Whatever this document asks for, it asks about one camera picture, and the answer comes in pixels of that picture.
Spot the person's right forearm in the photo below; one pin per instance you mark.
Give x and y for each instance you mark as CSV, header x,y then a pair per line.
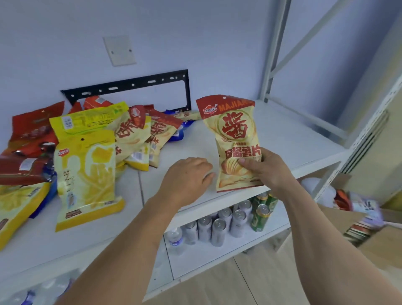
x,y
326,251

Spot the brown cardboard box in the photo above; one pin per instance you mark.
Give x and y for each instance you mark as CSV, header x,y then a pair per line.
x,y
377,248

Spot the orange-red snack packet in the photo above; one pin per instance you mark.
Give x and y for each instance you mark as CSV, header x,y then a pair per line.
x,y
95,102

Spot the blue snack packet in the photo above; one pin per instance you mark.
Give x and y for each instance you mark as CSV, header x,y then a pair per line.
x,y
45,198
178,133

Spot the person's right thumb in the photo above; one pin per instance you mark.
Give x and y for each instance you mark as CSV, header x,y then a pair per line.
x,y
248,162

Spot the black metal wall bracket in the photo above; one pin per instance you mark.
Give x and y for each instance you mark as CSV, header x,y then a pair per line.
x,y
125,84

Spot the white wall plate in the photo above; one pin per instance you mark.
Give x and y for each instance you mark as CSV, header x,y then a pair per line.
x,y
119,51

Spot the yellow packet with barcode label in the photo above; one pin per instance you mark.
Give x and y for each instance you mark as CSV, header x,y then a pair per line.
x,y
88,121

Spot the person's left hand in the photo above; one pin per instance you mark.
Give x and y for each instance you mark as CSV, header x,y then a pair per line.
x,y
183,180

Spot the green drink can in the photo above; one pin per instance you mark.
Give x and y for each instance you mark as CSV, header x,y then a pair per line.
x,y
260,198
272,202
260,218

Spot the large yellow snack packet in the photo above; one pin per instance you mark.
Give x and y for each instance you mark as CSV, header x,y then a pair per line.
x,y
88,179

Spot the person's left thumb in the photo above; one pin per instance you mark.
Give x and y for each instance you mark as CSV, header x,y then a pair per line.
x,y
209,179

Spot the person's right hand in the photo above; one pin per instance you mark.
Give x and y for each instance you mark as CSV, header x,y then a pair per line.
x,y
271,172

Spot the pile of packets in box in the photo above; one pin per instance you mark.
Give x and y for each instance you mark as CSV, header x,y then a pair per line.
x,y
364,216

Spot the white metal shelving rack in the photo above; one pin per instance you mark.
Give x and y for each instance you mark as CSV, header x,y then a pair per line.
x,y
274,62

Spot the person's left forearm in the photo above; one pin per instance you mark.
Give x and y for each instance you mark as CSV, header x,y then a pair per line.
x,y
125,251

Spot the clear plastic water bottle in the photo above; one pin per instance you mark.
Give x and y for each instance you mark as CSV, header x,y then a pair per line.
x,y
175,240
17,298
56,286

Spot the cream potato chip bag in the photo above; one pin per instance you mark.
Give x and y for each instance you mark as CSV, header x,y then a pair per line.
x,y
234,132
188,115
161,132
130,132

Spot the group of silver drink cans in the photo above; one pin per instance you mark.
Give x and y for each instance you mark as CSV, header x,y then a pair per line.
x,y
219,229

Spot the dark red snack packet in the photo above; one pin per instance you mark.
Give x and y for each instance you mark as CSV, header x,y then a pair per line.
x,y
22,166

